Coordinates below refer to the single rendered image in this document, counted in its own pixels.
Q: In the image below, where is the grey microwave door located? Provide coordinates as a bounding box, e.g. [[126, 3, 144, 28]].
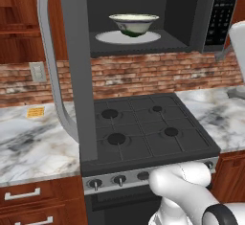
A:
[[57, 0, 99, 164]]

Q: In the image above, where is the white microwave turntable plate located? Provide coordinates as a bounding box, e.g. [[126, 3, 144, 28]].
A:
[[94, 29, 163, 46]]

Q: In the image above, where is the white bowl with green base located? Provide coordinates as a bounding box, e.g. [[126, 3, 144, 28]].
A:
[[108, 12, 161, 39]]

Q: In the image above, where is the black oven door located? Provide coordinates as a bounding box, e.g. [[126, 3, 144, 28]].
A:
[[84, 189, 165, 225]]

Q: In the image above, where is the dark grey microwave oven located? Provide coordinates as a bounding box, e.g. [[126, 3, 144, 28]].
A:
[[84, 0, 244, 59]]

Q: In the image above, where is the black gas hob stove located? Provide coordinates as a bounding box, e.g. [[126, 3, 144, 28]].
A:
[[78, 92, 222, 225]]

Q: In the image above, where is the yellow sponge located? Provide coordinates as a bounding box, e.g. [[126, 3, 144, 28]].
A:
[[26, 106, 46, 119]]

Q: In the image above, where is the red-brown wooden drawer front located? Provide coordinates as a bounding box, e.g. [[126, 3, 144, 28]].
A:
[[0, 203, 89, 225], [0, 174, 85, 210]]

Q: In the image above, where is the red-brown wooden base cupboard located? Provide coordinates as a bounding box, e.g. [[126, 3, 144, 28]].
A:
[[210, 149, 245, 205]]

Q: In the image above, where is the white stand appliance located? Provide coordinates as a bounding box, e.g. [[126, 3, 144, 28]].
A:
[[226, 20, 245, 101]]

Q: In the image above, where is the grey wall socket plate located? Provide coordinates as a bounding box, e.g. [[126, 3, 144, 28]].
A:
[[29, 61, 48, 84]]

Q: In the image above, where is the silver microwave door handle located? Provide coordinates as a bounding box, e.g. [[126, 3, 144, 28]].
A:
[[36, 0, 80, 145]]

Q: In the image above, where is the silver drawer handle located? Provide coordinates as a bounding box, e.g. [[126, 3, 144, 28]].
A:
[[13, 215, 55, 225], [4, 187, 42, 202]]

